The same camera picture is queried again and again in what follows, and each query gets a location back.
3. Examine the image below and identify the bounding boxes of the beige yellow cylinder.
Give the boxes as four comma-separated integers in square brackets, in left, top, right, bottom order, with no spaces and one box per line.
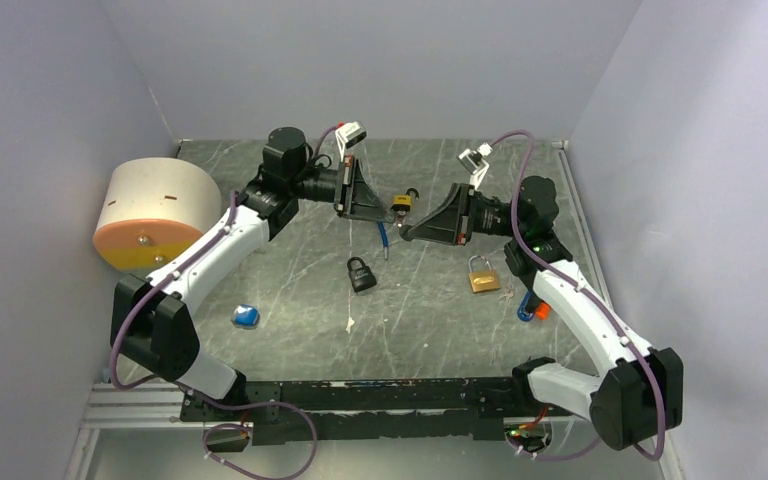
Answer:
[92,157,222,272]

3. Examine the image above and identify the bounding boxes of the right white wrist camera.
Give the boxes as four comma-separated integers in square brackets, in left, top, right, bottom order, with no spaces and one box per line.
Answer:
[458,143,493,190]

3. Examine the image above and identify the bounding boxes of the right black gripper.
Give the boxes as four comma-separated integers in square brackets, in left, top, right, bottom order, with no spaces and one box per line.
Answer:
[407,184,524,246]

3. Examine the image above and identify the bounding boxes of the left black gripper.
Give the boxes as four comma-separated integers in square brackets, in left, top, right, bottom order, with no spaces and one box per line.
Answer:
[289,155,394,224]

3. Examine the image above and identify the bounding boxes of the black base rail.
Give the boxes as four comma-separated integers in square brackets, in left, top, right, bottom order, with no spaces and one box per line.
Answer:
[180,375,565,446]

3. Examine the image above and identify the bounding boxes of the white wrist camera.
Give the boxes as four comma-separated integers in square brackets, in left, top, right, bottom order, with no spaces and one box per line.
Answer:
[335,121,367,161]
[458,143,493,190]

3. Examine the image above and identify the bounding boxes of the yellow black padlock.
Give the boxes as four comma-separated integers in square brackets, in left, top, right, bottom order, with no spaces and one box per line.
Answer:
[391,188,420,228]

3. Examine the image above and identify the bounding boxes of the blue white round object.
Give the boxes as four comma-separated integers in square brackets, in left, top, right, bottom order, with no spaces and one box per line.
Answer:
[231,304,260,329]

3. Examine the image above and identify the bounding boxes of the blue cable lock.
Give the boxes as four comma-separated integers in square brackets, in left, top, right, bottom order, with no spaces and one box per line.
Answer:
[376,222,389,261]

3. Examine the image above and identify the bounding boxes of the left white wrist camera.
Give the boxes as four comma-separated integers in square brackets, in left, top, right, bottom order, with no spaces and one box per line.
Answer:
[335,121,367,161]

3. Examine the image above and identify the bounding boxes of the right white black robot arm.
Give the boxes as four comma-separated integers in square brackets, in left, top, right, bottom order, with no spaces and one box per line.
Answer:
[399,176,684,450]

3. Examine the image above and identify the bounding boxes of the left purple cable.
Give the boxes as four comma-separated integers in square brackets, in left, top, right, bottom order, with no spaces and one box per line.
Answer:
[108,124,319,480]

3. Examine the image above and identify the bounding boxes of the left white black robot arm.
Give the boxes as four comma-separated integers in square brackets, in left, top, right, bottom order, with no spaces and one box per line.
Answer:
[109,121,393,420]

